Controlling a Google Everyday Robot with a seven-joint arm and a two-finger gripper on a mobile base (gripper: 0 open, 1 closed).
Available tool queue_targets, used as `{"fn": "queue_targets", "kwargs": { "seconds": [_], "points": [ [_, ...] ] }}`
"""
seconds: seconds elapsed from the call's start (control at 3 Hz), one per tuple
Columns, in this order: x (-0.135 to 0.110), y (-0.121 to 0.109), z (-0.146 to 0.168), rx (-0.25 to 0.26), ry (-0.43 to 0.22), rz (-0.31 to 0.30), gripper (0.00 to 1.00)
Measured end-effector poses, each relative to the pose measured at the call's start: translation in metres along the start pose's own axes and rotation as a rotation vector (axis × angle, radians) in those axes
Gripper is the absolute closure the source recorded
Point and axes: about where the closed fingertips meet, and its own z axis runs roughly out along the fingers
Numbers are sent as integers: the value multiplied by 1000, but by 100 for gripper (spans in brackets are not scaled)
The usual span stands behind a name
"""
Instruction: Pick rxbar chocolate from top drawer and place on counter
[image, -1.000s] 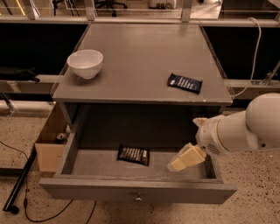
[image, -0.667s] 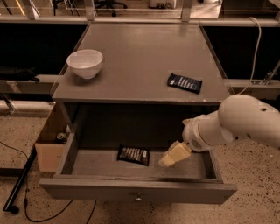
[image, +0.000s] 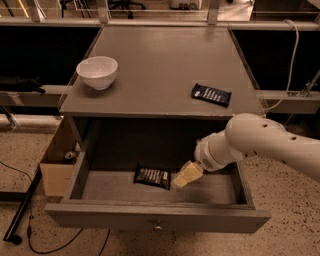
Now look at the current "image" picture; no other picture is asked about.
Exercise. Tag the metal can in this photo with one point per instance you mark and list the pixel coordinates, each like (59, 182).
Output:
(70, 157)

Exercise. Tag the black metal floor bar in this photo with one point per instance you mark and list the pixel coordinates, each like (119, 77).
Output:
(24, 198)

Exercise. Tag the black bag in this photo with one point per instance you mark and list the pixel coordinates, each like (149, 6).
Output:
(18, 84)

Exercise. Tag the cardboard box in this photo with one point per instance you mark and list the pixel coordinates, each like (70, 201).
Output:
(56, 172)

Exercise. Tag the dark blue snack bar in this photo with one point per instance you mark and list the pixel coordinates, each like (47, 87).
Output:
(211, 95)

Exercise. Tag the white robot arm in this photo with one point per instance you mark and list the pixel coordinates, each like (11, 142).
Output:
(247, 135)

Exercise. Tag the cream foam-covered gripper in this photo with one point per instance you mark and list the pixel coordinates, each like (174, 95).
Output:
(204, 156)

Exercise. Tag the black office chair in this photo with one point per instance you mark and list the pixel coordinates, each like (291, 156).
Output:
(125, 6)

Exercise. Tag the white ceramic bowl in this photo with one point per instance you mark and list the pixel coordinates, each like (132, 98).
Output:
(98, 72)

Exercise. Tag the brown rxbar chocolate wrapper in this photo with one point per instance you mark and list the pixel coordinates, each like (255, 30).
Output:
(153, 177)

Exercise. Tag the grey wooden cabinet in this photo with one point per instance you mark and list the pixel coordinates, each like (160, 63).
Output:
(148, 109)

